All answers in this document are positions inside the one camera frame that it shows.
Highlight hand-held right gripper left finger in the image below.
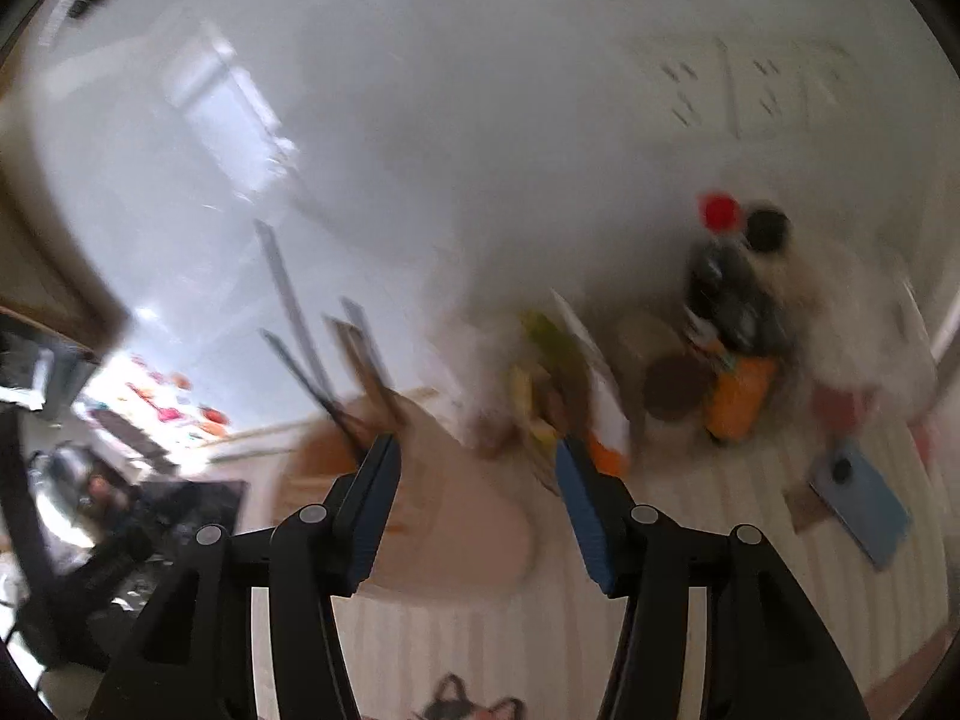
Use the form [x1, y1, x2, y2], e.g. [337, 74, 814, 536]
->
[86, 431, 403, 720]

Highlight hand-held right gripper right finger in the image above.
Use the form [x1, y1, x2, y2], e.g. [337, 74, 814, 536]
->
[555, 435, 871, 720]

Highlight cream utensil holder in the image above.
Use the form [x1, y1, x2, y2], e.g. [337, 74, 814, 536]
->
[276, 388, 538, 605]

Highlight bunch of chopsticks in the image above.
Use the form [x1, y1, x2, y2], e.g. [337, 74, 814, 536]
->
[253, 217, 410, 452]

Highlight orange packet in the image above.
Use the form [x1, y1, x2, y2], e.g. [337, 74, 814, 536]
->
[586, 427, 632, 478]

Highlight steel cooking pot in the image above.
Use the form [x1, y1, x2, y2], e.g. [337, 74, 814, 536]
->
[26, 446, 140, 550]

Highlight black gas stove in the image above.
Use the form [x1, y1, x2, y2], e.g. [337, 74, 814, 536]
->
[112, 478, 249, 610]

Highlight white paper packet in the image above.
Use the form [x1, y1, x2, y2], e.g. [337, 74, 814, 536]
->
[551, 288, 635, 460]

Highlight striped cat print mat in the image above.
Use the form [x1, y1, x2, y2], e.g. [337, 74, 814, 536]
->
[247, 405, 953, 720]

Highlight jar with dark lid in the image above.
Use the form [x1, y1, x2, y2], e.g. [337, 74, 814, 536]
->
[618, 315, 715, 437]

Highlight clear plastic bag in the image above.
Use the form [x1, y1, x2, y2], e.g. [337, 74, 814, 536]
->
[431, 300, 526, 445]

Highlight bottle with orange label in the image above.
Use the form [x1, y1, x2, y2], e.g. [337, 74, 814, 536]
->
[688, 300, 782, 445]

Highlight green yellow packet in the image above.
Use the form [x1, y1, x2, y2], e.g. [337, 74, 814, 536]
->
[510, 307, 595, 467]

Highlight blue smartphone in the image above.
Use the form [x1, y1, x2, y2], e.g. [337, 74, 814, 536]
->
[808, 435, 915, 572]

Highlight red item in bag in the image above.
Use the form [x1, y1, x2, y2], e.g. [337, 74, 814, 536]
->
[813, 385, 880, 437]

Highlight white plastic bag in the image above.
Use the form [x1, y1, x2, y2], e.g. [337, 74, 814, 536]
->
[780, 240, 940, 430]

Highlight dark bottle with red cap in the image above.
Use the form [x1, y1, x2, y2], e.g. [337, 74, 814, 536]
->
[685, 191, 748, 317]

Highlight colourful wall stickers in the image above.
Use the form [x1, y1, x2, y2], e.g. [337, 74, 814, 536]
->
[81, 355, 235, 460]

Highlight white wall socket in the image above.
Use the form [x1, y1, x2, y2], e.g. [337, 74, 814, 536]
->
[621, 36, 733, 137]
[720, 37, 812, 140]

